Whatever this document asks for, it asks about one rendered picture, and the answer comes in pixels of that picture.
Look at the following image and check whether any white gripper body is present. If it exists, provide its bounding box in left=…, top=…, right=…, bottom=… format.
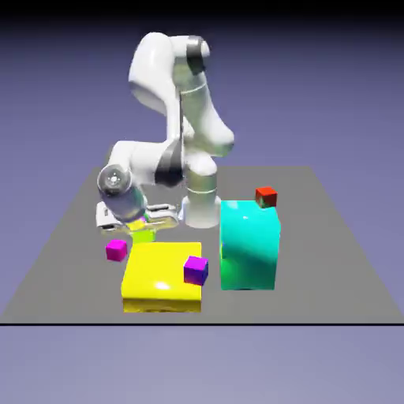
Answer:
left=95, top=201, right=180, bottom=235

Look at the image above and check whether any small lime green cube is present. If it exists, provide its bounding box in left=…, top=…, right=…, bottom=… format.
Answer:
left=131, top=230, right=158, bottom=245

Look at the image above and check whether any small magenta cube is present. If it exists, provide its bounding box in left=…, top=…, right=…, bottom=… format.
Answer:
left=105, top=239, right=128, bottom=263

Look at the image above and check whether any small purple cube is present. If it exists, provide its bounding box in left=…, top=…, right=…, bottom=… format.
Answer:
left=183, top=255, right=209, bottom=286

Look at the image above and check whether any small red cube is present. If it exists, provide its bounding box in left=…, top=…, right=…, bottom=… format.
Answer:
left=255, top=186, right=279, bottom=209

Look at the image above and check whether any large yellow box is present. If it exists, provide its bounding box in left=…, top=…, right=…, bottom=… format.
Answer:
left=122, top=241, right=203, bottom=314

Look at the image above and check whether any large cyan box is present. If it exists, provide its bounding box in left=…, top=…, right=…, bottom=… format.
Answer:
left=219, top=200, right=282, bottom=291

